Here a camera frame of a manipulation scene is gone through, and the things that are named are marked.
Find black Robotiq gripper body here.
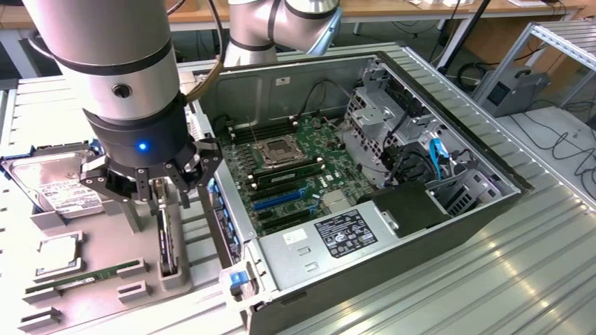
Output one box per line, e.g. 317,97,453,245
81,94,197,169

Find black graphics card metal bracket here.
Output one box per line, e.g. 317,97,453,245
155,176,181,276

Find hard disk in blue carrier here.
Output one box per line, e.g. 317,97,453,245
0,139,107,220

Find black RAM slot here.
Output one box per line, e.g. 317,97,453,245
255,164,323,183
251,157,320,176
232,124,299,140
231,120,297,135
252,161,321,179
229,117,295,132
233,127,300,144

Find long black expansion slot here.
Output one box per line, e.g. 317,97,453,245
257,211,309,230
261,219,313,237
249,184,300,202

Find metal CPU socket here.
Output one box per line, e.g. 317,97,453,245
251,137,312,169

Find green RAM stick white label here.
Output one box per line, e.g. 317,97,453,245
257,167,324,186

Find grey plastic parts rack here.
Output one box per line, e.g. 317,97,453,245
16,188,195,332

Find blue expansion slot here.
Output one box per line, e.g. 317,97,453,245
253,193,304,211

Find silver CPU chip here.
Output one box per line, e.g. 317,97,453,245
36,239,81,274

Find green RAM stick bare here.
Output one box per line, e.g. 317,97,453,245
23,260,141,295

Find green Dell motherboard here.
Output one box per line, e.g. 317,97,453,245
217,114,379,238

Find silver chipset heatsink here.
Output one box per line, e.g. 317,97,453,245
320,191,356,214

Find blue case latch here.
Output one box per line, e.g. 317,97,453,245
227,271,251,291

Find silver power supply unit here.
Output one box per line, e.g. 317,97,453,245
257,200,407,292

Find silver perforated drive cage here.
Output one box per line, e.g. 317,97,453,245
344,57,443,175

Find black plastic cover block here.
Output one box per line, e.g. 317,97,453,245
371,184,453,240

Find open dark PC case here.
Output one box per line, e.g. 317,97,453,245
179,50,536,335

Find silver disk bay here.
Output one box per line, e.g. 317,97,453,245
427,169,521,216

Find black stand pole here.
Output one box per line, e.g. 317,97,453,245
436,0,493,76

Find dark camera cable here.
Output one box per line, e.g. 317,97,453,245
184,0,225,104

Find grey looped wire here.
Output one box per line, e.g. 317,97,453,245
297,79,349,119

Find wooden desk white frame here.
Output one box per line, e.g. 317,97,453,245
339,0,587,69
0,6,233,80

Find black wire bundle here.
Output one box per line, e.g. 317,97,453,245
380,142,441,186

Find blue flat wire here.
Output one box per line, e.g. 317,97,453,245
428,137,452,182

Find coiled black floor cable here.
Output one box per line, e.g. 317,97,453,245
456,61,484,88

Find grey box with handle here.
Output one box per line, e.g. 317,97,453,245
472,68,553,119

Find black tangled cable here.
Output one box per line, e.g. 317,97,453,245
548,131,596,177

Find aluminium profile frame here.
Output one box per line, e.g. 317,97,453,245
483,19,596,109

